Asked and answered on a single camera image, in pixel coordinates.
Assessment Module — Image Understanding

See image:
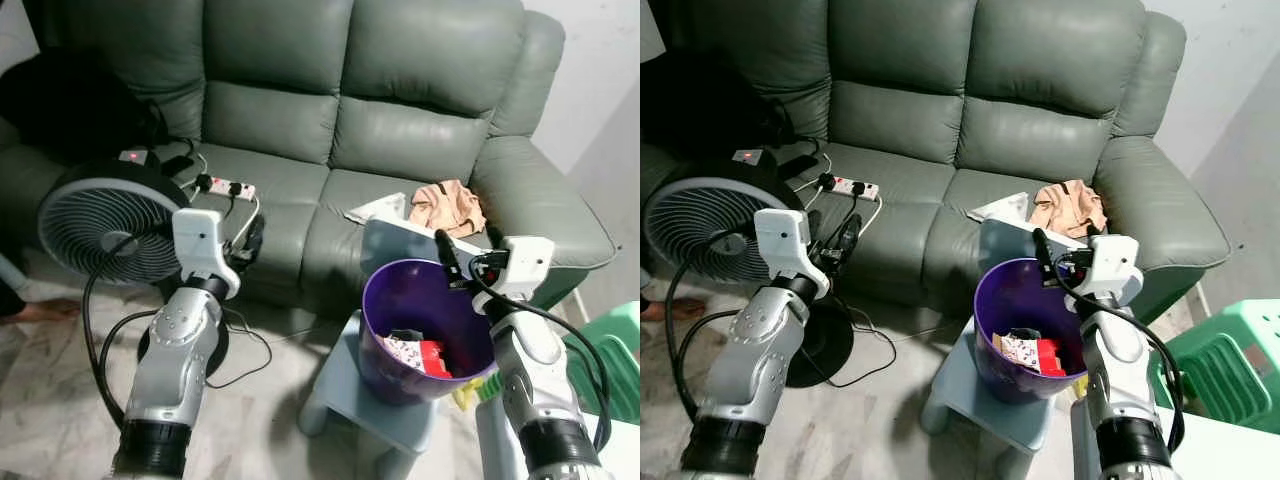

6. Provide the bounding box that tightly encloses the purple plastic rubbish bin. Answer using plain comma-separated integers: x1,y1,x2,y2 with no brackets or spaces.
973,257,1090,405
360,258,499,407

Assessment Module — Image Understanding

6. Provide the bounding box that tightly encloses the beige crumpled cloth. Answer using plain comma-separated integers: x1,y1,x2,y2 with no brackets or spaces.
1030,180,1109,239
408,180,488,239

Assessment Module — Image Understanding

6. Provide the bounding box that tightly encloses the white power strip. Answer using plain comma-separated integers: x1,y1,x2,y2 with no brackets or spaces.
197,177,257,200
822,175,882,200

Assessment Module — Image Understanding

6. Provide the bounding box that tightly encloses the white red-patterned packet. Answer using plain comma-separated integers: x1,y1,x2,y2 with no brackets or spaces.
995,333,1042,374
385,336,427,374

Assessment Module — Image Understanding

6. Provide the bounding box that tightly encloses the grey-green leather sofa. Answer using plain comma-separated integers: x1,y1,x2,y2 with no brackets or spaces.
640,0,1233,323
0,0,618,321

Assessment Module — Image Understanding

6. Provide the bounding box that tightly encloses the yellow plastic item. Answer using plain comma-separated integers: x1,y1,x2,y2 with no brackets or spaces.
452,378,499,412

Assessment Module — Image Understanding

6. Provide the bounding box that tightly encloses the black floor fan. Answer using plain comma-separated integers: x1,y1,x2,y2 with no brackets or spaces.
643,177,857,389
38,160,231,381

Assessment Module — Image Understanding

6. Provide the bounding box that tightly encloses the blue-grey plastic chair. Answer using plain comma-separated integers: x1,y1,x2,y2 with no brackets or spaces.
298,218,501,479
922,218,1091,479

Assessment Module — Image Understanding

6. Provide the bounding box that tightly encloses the green plastic stool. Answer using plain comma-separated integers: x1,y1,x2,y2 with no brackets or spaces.
1165,300,1280,437
563,302,641,426

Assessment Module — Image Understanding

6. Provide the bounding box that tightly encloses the black bag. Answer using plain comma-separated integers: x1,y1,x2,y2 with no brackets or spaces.
640,50,793,163
0,48,167,167

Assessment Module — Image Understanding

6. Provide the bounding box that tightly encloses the white power strip cable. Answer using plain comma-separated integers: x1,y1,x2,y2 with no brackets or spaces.
230,195,262,247
850,195,884,237

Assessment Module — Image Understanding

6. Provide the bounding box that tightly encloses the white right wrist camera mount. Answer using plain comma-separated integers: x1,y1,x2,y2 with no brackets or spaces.
487,236,555,302
1085,235,1145,307

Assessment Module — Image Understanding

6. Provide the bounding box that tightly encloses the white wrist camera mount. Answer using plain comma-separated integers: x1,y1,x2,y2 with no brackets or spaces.
172,208,242,300
1085,235,1145,307
487,236,555,302
753,208,831,301

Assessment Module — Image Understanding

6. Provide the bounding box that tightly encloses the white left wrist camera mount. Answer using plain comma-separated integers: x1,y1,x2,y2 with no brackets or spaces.
172,208,242,300
753,208,831,301

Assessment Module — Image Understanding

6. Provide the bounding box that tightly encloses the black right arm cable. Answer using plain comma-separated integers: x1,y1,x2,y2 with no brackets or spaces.
1060,268,1187,453
468,268,614,453

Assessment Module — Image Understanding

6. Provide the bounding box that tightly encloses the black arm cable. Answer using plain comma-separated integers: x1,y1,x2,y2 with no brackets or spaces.
1060,268,1187,453
468,268,614,453
83,235,163,431
666,250,746,426

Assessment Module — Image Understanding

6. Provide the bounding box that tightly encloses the thin black power cord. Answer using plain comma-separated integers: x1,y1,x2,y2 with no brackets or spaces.
835,303,900,388
205,308,274,390

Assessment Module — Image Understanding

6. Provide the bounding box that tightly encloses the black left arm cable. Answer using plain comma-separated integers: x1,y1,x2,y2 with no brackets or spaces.
83,235,163,431
666,250,746,426

